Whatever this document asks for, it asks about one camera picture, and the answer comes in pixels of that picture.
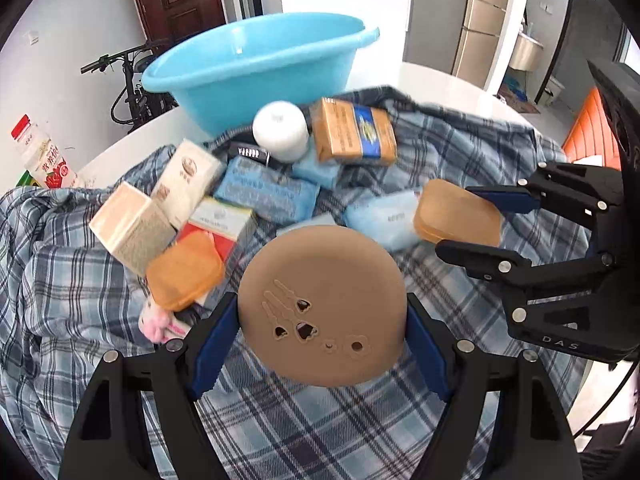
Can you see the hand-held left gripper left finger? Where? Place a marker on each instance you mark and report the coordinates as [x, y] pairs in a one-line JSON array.
[[215, 345]]

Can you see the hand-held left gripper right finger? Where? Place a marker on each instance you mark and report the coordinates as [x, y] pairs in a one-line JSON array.
[[430, 350]]

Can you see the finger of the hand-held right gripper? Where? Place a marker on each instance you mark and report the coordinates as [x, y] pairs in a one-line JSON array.
[[480, 259], [505, 197]]

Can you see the orange soap box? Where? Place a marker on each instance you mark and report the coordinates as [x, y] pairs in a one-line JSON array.
[[455, 210], [182, 272]]

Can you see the tan round disc with holes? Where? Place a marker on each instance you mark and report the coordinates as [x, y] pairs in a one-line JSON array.
[[320, 300]]

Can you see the peach cardboard box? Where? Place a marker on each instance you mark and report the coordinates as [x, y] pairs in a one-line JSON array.
[[130, 225]]

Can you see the light blue plastic basin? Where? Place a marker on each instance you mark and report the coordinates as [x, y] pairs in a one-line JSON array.
[[240, 75]]

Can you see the white round desktop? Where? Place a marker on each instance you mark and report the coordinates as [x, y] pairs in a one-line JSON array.
[[440, 85]]

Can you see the light blue wipes pack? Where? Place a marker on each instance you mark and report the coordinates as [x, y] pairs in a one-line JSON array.
[[317, 167], [310, 222], [382, 215], [267, 192]]

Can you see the orange chair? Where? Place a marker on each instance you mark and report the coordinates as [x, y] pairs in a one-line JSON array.
[[590, 130]]

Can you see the red and white box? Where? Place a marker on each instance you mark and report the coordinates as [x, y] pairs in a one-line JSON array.
[[225, 220]]

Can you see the blue plaid shirt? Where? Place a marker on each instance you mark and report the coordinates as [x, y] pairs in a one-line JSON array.
[[310, 435]]

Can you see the white washbasin cabinet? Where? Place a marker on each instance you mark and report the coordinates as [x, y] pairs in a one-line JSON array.
[[525, 50]]

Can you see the white cardboard box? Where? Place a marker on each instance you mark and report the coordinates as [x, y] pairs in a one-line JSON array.
[[187, 180]]

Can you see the gold and blue cigarette carton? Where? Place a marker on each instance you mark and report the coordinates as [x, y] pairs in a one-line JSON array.
[[350, 132]]

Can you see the gold and grey refrigerator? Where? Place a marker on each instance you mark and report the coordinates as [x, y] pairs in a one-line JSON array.
[[480, 20]]

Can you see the dark glass door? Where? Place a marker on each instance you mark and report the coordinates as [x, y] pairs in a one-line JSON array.
[[585, 25]]

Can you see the white lotion bottle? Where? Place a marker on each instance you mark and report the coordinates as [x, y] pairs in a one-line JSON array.
[[280, 130]]

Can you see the red cap yogurt drink bottle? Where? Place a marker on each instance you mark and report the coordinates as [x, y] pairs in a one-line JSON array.
[[45, 160]]

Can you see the green packet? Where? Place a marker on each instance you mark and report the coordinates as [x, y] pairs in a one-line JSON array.
[[27, 177]]

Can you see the dark brown entrance door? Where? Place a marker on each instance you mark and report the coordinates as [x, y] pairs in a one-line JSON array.
[[175, 5]]

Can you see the white wall switch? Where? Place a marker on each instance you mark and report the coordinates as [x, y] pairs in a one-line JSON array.
[[32, 37]]

